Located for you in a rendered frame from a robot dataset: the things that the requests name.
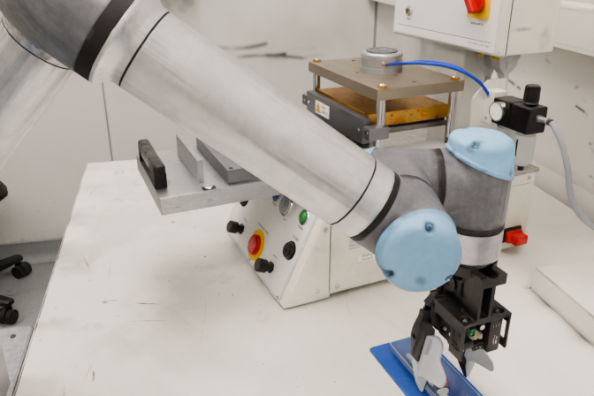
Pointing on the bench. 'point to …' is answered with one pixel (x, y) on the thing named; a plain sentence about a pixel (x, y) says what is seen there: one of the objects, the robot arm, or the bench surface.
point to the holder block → (234, 173)
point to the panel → (272, 238)
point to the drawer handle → (153, 163)
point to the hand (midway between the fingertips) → (441, 372)
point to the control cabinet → (479, 15)
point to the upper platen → (393, 109)
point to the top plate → (390, 75)
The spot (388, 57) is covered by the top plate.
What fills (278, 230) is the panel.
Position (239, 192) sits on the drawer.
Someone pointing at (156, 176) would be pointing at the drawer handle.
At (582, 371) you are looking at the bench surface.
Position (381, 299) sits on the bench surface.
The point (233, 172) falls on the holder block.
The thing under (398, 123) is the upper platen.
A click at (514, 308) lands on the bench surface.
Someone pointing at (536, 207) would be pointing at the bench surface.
